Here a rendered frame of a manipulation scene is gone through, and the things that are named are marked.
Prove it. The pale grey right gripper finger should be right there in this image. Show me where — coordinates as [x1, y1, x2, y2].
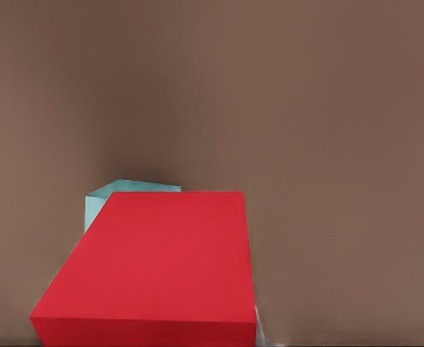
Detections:
[254, 303, 279, 347]

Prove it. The red wooden cube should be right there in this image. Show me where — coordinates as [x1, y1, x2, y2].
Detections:
[28, 190, 258, 347]

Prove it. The blue wooden cube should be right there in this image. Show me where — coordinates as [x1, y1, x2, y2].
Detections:
[83, 178, 182, 234]

